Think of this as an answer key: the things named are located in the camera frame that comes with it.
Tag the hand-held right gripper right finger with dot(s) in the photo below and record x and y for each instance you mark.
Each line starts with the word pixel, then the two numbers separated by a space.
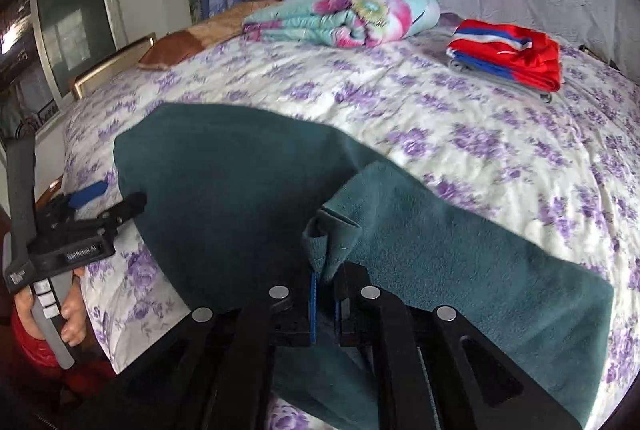
pixel 337 310

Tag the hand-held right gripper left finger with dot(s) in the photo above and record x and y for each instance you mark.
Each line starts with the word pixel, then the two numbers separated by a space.
pixel 314 310

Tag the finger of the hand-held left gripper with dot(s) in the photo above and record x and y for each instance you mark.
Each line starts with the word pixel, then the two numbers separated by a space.
pixel 89 194
pixel 125 207

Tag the dark green fleece pants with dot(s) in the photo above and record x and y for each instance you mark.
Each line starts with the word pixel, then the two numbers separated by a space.
pixel 225 190

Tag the person's left forearm red sleeve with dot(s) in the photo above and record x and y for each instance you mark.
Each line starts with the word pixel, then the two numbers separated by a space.
pixel 30 352

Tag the person's left hand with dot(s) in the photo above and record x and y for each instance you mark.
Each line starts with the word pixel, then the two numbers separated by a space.
pixel 75 321

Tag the golden wooden headboard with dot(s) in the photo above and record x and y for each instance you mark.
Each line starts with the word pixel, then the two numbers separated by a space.
pixel 110 65

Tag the brown pillow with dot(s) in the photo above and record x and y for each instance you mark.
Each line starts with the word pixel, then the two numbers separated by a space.
pixel 175 45

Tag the white framed glass door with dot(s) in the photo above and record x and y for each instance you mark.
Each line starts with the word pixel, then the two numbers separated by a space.
pixel 75 20

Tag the purple floral bed sheet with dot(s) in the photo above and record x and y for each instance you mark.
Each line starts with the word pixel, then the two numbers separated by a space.
pixel 500 135

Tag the folded grey garment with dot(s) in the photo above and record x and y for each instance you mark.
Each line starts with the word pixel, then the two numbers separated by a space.
pixel 500 82

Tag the folded teal pink floral quilt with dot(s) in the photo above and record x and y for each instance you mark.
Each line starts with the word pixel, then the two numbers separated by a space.
pixel 350 17

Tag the folded red white blue garment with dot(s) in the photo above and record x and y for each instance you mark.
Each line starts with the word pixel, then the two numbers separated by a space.
pixel 525 55

